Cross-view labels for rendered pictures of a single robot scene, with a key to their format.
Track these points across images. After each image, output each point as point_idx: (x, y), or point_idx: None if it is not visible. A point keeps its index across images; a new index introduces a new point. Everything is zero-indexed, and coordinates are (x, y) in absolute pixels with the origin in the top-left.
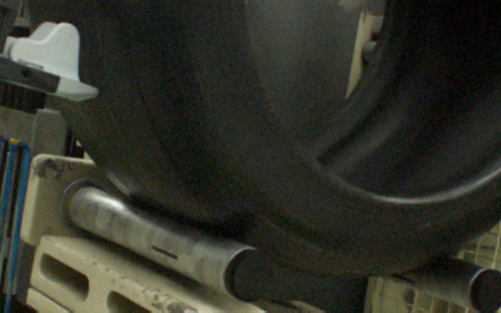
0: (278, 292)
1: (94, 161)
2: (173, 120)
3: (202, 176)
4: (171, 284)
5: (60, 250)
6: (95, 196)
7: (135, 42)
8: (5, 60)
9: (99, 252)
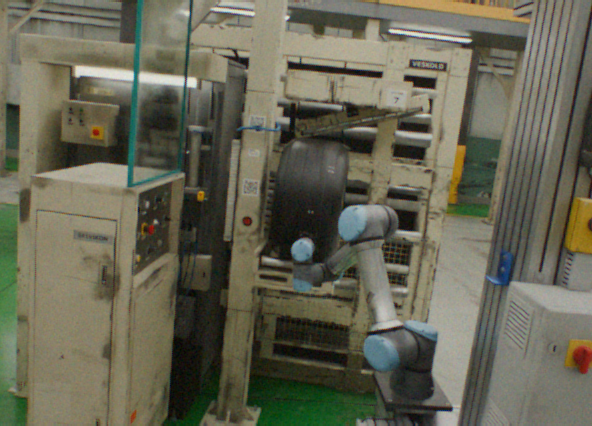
0: (219, 255)
1: (284, 253)
2: (329, 248)
3: (328, 255)
4: None
5: (270, 272)
6: (271, 258)
7: (328, 237)
8: (317, 248)
9: (276, 270)
